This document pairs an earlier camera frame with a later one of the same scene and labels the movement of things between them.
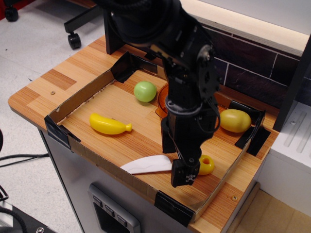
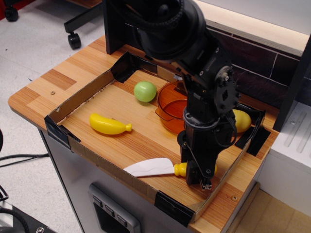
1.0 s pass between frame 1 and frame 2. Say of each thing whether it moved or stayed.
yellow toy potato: stayed
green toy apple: stayed
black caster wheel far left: stayed
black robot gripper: moved
